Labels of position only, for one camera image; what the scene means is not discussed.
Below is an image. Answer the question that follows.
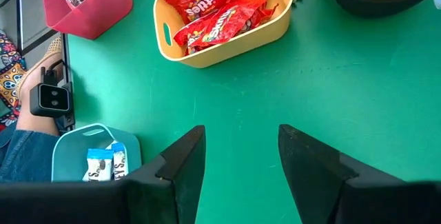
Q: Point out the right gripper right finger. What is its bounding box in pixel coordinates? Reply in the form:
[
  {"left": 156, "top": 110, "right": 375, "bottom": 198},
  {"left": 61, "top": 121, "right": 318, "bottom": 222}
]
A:
[{"left": 278, "top": 124, "right": 359, "bottom": 224}]

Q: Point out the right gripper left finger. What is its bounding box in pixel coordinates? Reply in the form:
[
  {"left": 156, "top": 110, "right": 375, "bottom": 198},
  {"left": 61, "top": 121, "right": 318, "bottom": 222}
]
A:
[{"left": 129, "top": 125, "right": 207, "bottom": 224}]

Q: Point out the blue white Hershey's bar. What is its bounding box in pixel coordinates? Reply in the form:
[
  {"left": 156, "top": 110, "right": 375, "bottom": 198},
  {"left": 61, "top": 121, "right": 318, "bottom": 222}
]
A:
[
  {"left": 105, "top": 140, "right": 130, "bottom": 181},
  {"left": 81, "top": 147, "right": 115, "bottom": 183}
]

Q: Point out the green table mat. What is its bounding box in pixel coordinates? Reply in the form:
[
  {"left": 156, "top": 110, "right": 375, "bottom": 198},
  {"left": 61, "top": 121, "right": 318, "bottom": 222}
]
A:
[{"left": 65, "top": 0, "right": 441, "bottom": 224}]

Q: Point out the teal plastic bin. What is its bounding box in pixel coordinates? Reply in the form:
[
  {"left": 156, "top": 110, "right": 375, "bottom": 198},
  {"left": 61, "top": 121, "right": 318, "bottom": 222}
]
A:
[{"left": 50, "top": 123, "right": 143, "bottom": 183}]

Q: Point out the orange plastic bin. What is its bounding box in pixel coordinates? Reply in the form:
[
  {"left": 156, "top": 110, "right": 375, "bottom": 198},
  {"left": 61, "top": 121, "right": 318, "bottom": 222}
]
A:
[{"left": 152, "top": 0, "right": 295, "bottom": 69}]

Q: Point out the person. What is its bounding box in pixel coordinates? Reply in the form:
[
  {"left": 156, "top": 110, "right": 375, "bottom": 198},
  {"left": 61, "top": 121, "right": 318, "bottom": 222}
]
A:
[{"left": 0, "top": 36, "right": 66, "bottom": 183}]

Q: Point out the red plastic bin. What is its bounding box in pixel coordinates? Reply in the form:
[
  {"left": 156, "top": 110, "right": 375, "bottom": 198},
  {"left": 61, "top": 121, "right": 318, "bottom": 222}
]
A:
[{"left": 38, "top": 0, "right": 134, "bottom": 41}]

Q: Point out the beige woven shoe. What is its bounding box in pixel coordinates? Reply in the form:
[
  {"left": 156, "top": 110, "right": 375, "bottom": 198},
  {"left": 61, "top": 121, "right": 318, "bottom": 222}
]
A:
[{"left": 15, "top": 36, "right": 65, "bottom": 96}]

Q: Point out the colourful patterned cloth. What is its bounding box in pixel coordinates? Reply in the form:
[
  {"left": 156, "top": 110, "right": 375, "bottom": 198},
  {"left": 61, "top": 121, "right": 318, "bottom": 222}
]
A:
[{"left": 0, "top": 30, "right": 28, "bottom": 132}]

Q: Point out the small black camera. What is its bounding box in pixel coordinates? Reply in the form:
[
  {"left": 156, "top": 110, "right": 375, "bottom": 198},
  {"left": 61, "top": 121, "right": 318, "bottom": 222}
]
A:
[{"left": 29, "top": 58, "right": 72, "bottom": 119}]

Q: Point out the black table frame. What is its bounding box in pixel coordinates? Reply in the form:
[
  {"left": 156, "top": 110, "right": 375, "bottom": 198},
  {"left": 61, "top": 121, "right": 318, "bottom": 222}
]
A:
[{"left": 60, "top": 32, "right": 76, "bottom": 134}]

